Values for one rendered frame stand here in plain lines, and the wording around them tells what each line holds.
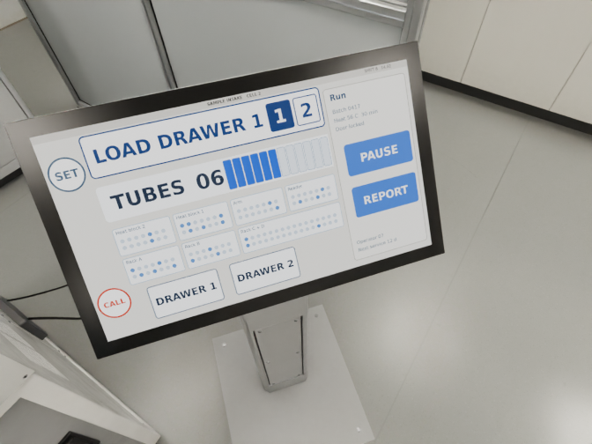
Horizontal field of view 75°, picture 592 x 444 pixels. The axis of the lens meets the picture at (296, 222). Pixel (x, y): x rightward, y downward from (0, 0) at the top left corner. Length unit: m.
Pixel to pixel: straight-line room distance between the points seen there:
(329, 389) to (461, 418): 0.46
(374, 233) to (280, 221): 0.14
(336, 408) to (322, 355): 0.18
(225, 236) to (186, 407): 1.10
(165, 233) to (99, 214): 0.08
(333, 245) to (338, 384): 0.98
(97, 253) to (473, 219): 1.73
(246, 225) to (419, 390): 1.16
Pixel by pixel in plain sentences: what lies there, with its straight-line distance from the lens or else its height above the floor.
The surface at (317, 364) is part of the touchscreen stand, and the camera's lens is 1.49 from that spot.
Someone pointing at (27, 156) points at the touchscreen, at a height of 1.17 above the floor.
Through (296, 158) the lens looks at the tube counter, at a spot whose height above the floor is 1.11.
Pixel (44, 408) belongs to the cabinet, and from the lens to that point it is 0.95.
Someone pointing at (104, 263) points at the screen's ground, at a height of 1.06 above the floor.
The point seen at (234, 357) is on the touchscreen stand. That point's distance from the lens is 1.52.
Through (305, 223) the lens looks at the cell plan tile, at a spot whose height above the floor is 1.04.
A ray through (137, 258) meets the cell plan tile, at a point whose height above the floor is 1.05.
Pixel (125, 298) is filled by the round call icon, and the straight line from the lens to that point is 0.55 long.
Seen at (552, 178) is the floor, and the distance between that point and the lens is 2.37.
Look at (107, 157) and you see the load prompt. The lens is 0.52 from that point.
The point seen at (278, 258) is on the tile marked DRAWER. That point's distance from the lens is 0.53.
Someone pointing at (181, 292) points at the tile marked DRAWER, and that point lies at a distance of 0.54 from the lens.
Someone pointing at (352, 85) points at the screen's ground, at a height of 1.17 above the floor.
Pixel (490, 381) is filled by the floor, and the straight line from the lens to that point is 1.66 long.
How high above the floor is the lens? 1.47
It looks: 53 degrees down
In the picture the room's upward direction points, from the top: 2 degrees counter-clockwise
